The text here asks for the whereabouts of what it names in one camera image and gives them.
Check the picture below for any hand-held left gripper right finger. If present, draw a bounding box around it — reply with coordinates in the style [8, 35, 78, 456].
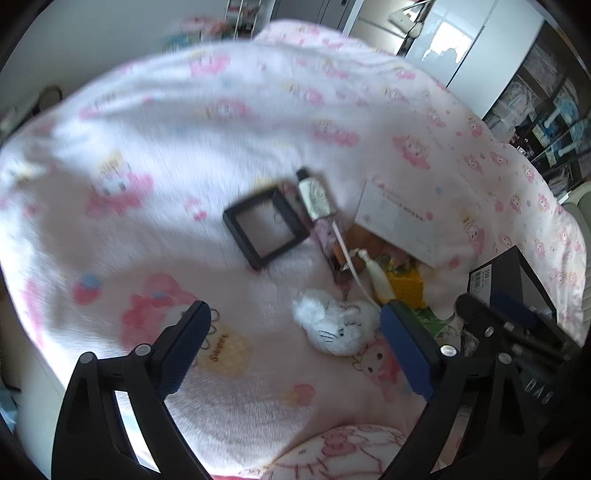
[379, 301, 541, 480]

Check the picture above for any white wire rack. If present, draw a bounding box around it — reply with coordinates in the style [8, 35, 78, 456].
[225, 0, 260, 38]

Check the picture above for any pink cartoon printed blanket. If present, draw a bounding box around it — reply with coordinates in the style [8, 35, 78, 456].
[0, 18, 583, 480]

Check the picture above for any white plush toy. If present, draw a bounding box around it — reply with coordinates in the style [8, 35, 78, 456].
[292, 288, 383, 356]

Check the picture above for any dark glass display cabinet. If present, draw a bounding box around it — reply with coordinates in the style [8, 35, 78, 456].
[482, 41, 591, 190]

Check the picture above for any white hand cream tube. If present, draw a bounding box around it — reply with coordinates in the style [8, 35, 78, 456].
[296, 168, 337, 221]

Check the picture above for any grey door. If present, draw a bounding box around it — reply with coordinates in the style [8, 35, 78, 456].
[272, 0, 348, 29]

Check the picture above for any black storage box container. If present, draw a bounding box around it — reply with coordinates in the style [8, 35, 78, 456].
[467, 246, 560, 334]

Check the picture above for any orange wooden comb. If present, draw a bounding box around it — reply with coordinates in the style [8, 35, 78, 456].
[342, 225, 384, 273]

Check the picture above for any white padded bed frame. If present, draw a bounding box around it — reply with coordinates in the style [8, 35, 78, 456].
[560, 187, 591, 333]

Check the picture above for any white bed base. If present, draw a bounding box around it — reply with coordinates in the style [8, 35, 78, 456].
[0, 323, 65, 464]

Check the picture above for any yellow plastic toy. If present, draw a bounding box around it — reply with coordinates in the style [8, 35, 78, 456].
[385, 263, 426, 308]

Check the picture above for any small black square box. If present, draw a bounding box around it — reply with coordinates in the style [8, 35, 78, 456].
[223, 187, 311, 271]

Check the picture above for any pink printed cloth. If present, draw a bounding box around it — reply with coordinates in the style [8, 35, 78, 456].
[252, 425, 423, 480]

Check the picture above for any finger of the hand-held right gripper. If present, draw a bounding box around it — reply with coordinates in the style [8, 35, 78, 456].
[455, 293, 525, 354]
[489, 291, 561, 335]

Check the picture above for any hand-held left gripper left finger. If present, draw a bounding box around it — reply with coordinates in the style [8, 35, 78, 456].
[52, 300, 213, 480]

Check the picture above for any white wardrobe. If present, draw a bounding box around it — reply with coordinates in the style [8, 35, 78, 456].
[351, 0, 546, 116]

